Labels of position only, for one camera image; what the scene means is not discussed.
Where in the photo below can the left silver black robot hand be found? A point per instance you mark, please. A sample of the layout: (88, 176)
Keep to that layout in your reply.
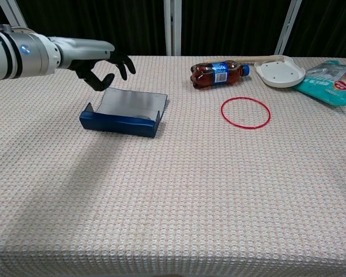
(83, 49)

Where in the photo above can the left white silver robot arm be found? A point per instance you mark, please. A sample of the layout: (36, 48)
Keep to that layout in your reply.
(14, 54)

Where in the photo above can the cola bottle with blue label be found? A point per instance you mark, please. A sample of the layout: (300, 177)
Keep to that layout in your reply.
(213, 75)

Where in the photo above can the beige woven tablecloth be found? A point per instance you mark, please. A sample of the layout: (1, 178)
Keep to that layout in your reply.
(173, 202)

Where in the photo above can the white plastic tray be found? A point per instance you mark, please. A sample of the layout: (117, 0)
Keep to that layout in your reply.
(279, 73)

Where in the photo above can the teal plastic snack bag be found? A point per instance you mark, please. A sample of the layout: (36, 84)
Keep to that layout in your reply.
(325, 86)

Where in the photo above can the white frame post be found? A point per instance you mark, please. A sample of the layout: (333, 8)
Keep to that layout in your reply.
(13, 13)
(288, 26)
(173, 26)

